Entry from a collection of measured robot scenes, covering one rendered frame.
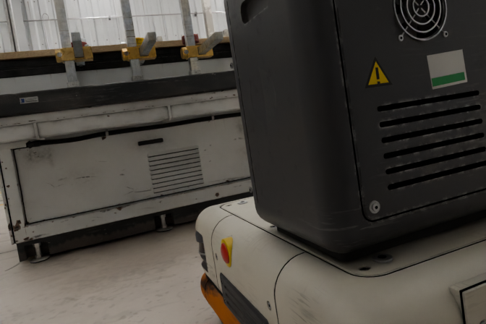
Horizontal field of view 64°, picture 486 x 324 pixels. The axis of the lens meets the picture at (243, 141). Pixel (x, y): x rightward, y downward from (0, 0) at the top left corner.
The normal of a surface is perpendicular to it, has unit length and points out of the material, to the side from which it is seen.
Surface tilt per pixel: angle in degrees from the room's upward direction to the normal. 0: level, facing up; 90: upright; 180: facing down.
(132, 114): 90
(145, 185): 90
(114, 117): 90
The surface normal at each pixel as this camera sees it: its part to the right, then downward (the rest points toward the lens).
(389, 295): 0.04, -0.87
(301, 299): -0.88, -0.33
